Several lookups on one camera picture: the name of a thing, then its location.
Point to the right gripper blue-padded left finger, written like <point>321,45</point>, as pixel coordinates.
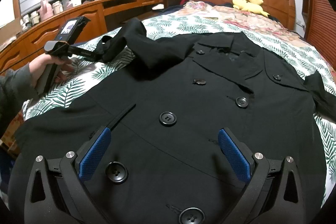
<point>56,192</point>

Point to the person's left hand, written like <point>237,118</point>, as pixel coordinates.
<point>44,62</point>

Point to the yellow plush toy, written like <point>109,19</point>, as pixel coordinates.
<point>253,6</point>

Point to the dark grey left sleeve forearm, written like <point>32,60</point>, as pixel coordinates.
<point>16,88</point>

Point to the pink bottle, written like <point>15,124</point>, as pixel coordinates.
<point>46,10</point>

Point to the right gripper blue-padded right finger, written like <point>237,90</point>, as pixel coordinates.
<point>272,191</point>

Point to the green fern print bedsheet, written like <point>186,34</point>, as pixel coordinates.
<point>303,57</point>

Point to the black double-breasted coat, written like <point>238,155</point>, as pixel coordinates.
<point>165,109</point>

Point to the floral quilt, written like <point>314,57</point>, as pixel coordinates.
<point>247,20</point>

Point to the louvered wooden wardrobe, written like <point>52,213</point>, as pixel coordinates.
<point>320,27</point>

